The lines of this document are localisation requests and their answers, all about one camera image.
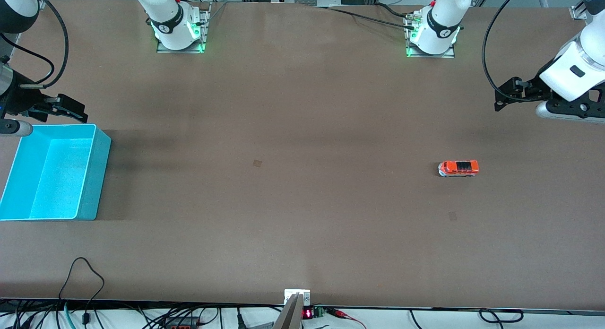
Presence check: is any orange toy bus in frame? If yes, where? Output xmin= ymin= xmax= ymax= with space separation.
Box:
xmin=438 ymin=160 xmax=479 ymax=178

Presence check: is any blue plastic box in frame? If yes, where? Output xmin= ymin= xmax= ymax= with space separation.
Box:
xmin=0 ymin=124 xmax=112 ymax=221

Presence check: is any black power strip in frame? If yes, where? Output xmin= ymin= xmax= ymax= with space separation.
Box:
xmin=163 ymin=318 xmax=201 ymax=329

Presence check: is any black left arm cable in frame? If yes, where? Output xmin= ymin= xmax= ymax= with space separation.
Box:
xmin=481 ymin=0 xmax=525 ymax=102

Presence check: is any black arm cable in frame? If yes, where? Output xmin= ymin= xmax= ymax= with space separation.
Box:
xmin=0 ymin=0 xmax=70 ymax=88
xmin=481 ymin=0 xmax=525 ymax=102

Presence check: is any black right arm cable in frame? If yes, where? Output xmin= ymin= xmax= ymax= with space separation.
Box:
xmin=0 ymin=0 xmax=70 ymax=88

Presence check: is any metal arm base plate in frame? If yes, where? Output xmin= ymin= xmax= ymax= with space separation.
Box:
xmin=156 ymin=2 xmax=211 ymax=54
xmin=405 ymin=11 xmax=456 ymax=59

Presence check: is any aluminium corner bracket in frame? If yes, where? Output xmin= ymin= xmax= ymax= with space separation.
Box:
xmin=569 ymin=0 xmax=590 ymax=20

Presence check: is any black cable on table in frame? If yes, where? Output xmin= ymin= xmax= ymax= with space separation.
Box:
xmin=310 ymin=3 xmax=419 ymax=31

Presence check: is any black cable bundle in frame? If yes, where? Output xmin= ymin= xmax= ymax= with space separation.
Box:
xmin=0 ymin=298 xmax=62 ymax=329
xmin=95 ymin=304 xmax=223 ymax=329

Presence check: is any thin black looped cable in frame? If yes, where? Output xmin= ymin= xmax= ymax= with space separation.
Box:
xmin=58 ymin=257 xmax=105 ymax=326

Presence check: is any black coiled cable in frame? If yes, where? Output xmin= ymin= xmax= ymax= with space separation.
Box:
xmin=478 ymin=308 xmax=525 ymax=324

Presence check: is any red wire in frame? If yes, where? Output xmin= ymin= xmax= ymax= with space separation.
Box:
xmin=326 ymin=309 xmax=367 ymax=329

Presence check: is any white camera mounting plate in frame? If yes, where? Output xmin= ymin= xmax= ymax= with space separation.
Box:
xmin=284 ymin=289 xmax=311 ymax=306

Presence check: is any grey camera mount bar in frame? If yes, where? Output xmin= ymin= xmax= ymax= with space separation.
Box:
xmin=273 ymin=293 xmax=303 ymax=329

